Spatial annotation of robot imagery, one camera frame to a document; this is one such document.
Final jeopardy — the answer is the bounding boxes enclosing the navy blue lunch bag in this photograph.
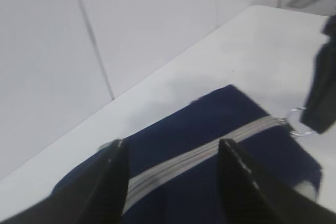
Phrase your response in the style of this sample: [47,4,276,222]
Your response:
[49,84,323,224]

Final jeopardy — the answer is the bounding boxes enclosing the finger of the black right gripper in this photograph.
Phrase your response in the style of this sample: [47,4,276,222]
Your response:
[300,15,335,134]

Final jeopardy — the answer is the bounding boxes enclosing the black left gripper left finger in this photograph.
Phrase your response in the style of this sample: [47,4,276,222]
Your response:
[3,140,129,223]

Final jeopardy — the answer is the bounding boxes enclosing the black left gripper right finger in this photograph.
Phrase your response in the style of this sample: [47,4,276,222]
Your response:
[217,139,335,224]

